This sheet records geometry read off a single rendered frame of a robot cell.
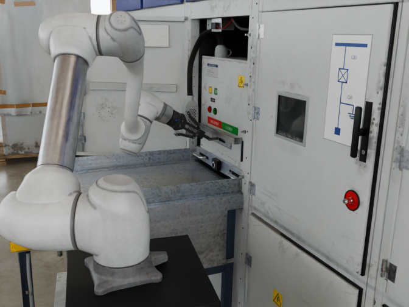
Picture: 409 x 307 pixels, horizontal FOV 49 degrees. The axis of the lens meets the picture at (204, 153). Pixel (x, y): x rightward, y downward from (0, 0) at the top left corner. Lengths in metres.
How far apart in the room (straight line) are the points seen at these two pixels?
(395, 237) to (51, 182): 0.90
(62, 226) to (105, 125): 1.38
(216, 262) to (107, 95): 1.08
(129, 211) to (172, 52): 1.38
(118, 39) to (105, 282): 0.73
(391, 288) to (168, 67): 1.59
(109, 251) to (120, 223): 0.09
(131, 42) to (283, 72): 0.51
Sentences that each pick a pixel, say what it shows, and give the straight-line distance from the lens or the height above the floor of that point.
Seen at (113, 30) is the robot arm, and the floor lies 1.50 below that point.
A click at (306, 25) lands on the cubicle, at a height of 1.53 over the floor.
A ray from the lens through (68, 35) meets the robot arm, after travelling 1.50.
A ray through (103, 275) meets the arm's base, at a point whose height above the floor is 0.87.
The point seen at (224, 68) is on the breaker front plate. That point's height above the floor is 1.35.
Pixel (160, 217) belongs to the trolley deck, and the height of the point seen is 0.80.
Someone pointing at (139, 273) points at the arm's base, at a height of 0.87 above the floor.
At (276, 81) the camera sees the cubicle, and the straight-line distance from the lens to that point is 1.62.
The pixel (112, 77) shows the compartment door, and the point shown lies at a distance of 2.48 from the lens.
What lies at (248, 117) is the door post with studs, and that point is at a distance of 1.82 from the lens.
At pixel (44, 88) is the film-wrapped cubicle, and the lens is 5.63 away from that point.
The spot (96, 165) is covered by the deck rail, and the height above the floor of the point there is 0.86.
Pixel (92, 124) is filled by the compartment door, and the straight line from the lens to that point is 2.55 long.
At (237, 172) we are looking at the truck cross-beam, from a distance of 2.01.
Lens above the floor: 1.49
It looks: 14 degrees down
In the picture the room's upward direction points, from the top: 1 degrees clockwise
